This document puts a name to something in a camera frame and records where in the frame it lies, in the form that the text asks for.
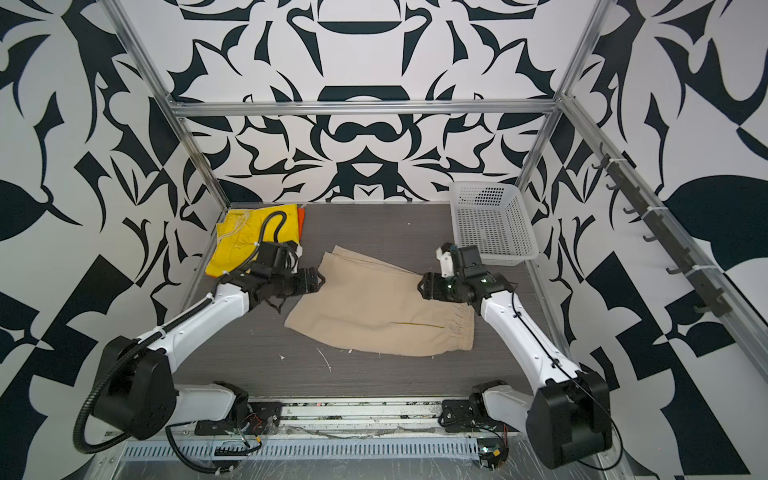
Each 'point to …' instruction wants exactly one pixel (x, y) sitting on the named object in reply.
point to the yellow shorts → (240, 230)
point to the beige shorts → (370, 307)
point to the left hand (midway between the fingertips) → (315, 276)
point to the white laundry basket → (495, 217)
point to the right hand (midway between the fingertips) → (430, 285)
